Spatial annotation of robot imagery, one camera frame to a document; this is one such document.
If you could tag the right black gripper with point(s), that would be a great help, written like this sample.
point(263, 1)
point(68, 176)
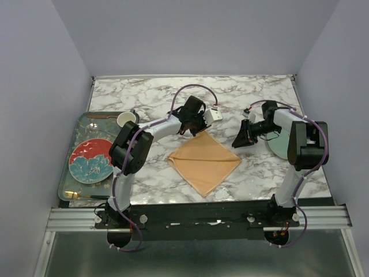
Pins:
point(244, 138)

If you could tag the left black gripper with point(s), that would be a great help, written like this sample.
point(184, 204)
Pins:
point(203, 125)

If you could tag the peach cloth napkin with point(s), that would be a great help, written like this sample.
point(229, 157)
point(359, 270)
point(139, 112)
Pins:
point(203, 162)

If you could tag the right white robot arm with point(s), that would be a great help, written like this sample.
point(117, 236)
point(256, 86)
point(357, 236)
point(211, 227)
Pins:
point(308, 149)

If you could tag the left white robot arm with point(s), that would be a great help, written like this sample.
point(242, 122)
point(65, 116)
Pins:
point(130, 149)

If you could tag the mint green floral plate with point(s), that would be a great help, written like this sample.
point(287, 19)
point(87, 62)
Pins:
point(278, 143)

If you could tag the grey-green ceramic mug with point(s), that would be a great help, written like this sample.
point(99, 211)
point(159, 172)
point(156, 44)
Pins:
point(127, 116)

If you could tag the floral teal serving tray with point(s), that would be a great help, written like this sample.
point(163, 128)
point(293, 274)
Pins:
point(83, 133)

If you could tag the silver metal spoon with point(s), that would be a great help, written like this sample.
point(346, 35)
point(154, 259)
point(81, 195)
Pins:
point(96, 128)

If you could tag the red and teal plate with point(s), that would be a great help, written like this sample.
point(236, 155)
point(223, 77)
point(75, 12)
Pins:
point(90, 161)

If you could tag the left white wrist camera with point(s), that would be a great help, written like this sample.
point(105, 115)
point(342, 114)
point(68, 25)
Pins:
point(211, 116)

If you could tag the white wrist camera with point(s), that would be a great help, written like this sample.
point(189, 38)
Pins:
point(211, 116)
point(249, 115)

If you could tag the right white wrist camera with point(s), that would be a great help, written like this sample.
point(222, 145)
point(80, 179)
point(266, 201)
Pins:
point(249, 115)

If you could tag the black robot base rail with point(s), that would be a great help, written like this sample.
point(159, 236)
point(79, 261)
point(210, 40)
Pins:
point(199, 221)

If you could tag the gold fork green handle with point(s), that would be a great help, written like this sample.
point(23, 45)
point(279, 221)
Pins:
point(75, 195)

